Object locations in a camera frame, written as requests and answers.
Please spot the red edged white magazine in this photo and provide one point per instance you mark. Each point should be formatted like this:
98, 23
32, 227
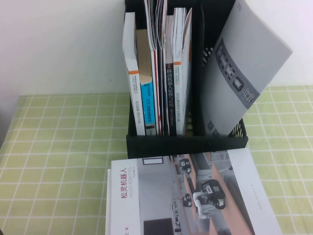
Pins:
150, 24

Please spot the green checked tablecloth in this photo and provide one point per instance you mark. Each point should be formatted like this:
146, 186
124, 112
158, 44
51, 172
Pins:
49, 147

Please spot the black spine book white title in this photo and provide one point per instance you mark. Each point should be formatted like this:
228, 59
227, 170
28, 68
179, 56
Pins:
170, 98

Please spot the thin dark blue booklet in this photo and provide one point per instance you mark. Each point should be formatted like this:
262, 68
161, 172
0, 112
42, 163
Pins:
160, 68

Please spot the AgileX brochure robot room cover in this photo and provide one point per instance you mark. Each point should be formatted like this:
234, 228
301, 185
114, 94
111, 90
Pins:
195, 195

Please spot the black plastic book holder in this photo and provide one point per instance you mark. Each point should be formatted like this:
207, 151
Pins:
185, 147

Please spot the blue spine book brown pages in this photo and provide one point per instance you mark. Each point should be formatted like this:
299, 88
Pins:
148, 105

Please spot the AgileX brochure grey back cover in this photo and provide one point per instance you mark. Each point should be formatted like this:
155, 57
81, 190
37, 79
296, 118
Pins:
244, 61

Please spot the white book orange spine band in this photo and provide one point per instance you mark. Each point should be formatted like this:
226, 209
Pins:
179, 98
133, 102

